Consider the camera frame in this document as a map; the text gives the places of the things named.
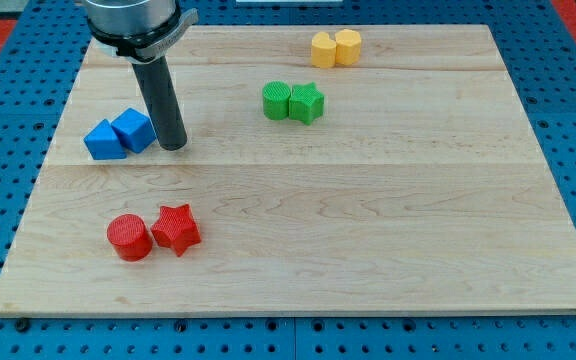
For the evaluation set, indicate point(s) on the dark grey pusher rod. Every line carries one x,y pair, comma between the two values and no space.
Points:
159,95

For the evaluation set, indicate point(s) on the green star block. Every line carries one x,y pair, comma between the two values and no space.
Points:
306,103

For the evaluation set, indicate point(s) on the blue cube block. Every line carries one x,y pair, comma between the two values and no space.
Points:
134,130

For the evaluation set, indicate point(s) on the yellow heart block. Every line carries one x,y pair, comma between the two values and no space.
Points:
323,50

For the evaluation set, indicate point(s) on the light wooden board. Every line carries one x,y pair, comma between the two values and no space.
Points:
421,190

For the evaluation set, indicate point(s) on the yellow hexagon block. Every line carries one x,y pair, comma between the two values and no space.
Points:
349,44

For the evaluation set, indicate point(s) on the red star block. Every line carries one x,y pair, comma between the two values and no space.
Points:
176,229

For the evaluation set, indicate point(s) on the blue triangle block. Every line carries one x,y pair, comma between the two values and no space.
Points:
103,143

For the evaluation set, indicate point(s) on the red cylinder block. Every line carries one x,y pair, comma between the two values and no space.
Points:
129,237

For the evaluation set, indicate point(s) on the green cylinder block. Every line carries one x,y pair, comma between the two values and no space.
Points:
275,98

